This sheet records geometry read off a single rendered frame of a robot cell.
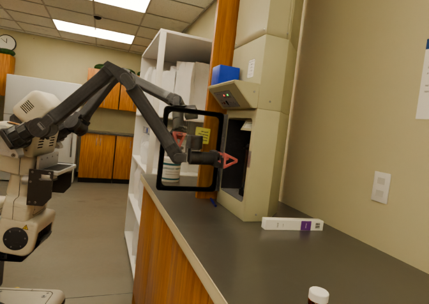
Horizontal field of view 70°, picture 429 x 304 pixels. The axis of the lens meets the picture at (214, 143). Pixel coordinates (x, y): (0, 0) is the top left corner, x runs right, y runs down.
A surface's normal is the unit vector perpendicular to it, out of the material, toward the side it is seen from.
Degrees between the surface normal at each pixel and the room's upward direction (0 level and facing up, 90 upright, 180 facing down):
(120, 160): 90
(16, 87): 90
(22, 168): 90
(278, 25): 90
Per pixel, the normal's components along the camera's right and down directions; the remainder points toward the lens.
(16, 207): 0.13, 0.07
